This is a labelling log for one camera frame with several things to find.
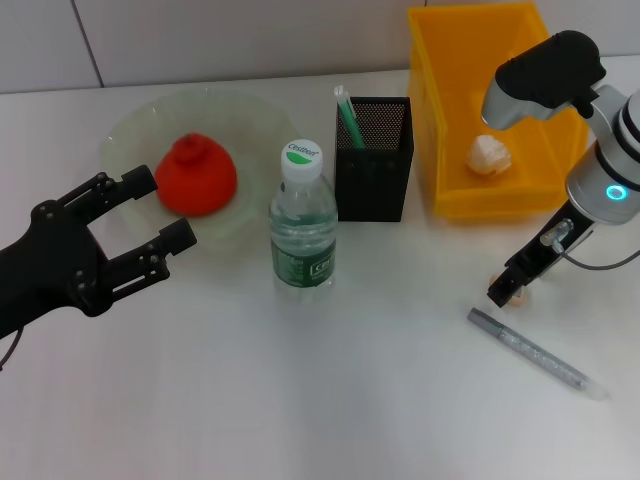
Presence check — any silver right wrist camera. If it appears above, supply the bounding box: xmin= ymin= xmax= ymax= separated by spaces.
xmin=480 ymin=29 xmax=607 ymax=132

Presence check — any beige eraser with barcode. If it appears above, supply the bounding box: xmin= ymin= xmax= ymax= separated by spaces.
xmin=489 ymin=274 xmax=532 ymax=307

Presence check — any pale green glass fruit plate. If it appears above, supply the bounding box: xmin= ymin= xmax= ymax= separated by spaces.
xmin=97 ymin=87 xmax=294 ymax=256

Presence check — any yellow plastic bin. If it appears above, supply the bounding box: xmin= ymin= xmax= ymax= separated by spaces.
xmin=405 ymin=1 xmax=591 ymax=220

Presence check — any right wrist cable with connector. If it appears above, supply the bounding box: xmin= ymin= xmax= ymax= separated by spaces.
xmin=538 ymin=218 xmax=640 ymax=272

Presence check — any white paper ball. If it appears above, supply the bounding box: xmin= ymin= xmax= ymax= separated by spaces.
xmin=464 ymin=133 xmax=515 ymax=176

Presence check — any clear water bottle green label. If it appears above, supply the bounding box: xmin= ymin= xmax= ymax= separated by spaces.
xmin=268 ymin=138 xmax=339 ymax=303

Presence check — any red-orange toy orange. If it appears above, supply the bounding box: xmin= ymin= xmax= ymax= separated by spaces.
xmin=153 ymin=132 xmax=239 ymax=217

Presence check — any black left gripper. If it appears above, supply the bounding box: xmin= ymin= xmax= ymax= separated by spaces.
xmin=0 ymin=164 xmax=198 ymax=341

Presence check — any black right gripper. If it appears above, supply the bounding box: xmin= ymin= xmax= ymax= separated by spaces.
xmin=487 ymin=200 xmax=596 ymax=307

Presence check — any mint green pen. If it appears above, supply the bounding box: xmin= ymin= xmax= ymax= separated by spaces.
xmin=333 ymin=84 xmax=367 ymax=150

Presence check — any left wrist cable with connector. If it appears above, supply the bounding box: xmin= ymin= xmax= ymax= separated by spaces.
xmin=0 ymin=327 xmax=25 ymax=372

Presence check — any grey glitter pen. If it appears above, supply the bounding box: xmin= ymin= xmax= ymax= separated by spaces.
xmin=465 ymin=308 xmax=611 ymax=401

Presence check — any black mesh pen holder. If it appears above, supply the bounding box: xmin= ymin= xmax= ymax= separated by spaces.
xmin=333 ymin=96 xmax=416 ymax=223

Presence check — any wrist cable with connector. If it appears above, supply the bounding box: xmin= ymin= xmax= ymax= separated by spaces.
xmin=0 ymin=327 xmax=25 ymax=372
xmin=538 ymin=218 xmax=640 ymax=272

